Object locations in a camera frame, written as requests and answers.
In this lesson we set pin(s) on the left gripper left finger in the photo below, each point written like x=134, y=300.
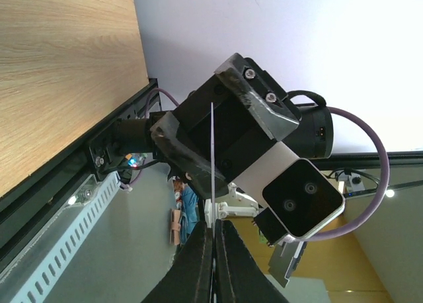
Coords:
x=190, y=277

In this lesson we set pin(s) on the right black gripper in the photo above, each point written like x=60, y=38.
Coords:
x=250, y=112

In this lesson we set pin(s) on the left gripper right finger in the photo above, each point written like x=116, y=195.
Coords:
x=237, y=276

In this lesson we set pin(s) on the black card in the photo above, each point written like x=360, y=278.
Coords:
x=213, y=211

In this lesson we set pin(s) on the grey metal sheet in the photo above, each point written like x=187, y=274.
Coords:
x=128, y=251

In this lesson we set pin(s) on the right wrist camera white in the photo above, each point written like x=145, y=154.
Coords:
x=297, y=198

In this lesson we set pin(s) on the light blue slotted cable duct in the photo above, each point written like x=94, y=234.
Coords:
x=35, y=271

